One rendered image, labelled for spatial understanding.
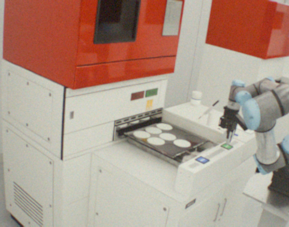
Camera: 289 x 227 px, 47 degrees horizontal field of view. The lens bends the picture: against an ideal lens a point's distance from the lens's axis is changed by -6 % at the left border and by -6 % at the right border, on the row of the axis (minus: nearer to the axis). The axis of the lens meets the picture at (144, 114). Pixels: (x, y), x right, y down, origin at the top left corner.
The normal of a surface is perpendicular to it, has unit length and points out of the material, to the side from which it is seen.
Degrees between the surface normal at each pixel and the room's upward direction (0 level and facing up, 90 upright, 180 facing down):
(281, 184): 90
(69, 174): 90
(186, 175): 90
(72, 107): 90
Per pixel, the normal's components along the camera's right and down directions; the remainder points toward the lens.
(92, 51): 0.75, 0.32
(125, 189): -0.65, 0.19
